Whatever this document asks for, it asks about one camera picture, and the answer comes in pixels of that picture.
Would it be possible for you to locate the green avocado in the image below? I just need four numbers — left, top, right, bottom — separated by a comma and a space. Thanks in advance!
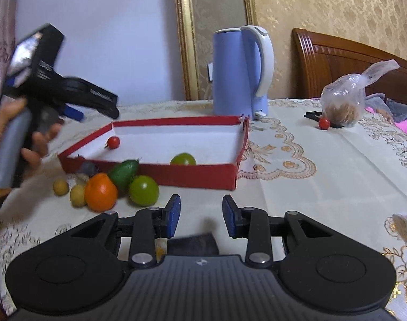
107, 159, 141, 190

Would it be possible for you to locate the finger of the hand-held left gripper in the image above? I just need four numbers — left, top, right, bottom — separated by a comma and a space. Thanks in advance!
85, 81, 120, 120
58, 104, 86, 121

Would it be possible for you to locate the person's left hand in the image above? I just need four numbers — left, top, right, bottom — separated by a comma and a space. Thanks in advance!
0, 98, 64, 208

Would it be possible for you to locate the dark flat object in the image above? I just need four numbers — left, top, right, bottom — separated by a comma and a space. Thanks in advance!
168, 232, 221, 258

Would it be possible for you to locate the black flat object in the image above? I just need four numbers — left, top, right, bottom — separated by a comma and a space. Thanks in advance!
304, 110, 344, 128

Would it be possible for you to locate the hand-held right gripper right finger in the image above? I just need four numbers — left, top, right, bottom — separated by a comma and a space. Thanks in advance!
222, 194, 333, 269

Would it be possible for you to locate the orange tangerine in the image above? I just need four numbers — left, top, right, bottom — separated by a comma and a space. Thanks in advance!
84, 173, 119, 213

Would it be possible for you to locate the grey cloth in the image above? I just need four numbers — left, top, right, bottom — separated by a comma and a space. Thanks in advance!
364, 94, 407, 118

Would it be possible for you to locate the green tomato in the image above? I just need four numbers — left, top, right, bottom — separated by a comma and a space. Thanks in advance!
170, 152, 197, 166
129, 175, 160, 207

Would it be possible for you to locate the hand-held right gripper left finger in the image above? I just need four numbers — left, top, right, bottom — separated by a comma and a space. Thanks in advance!
70, 193, 182, 269

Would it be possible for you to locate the clear plastic bag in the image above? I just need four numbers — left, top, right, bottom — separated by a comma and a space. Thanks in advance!
320, 59, 401, 128

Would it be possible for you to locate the dark grey small object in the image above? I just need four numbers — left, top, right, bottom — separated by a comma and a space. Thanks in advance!
77, 160, 97, 176

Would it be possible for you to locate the wooden headboard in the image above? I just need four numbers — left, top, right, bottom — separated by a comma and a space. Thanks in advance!
292, 28, 407, 109

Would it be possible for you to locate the tan longan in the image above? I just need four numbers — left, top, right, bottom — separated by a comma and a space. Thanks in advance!
53, 179, 70, 196
69, 185, 87, 208

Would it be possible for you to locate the red cardboard box tray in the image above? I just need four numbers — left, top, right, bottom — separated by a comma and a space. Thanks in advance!
57, 115, 250, 191

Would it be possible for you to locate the blue electric kettle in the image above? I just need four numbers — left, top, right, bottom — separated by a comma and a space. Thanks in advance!
212, 25, 275, 120

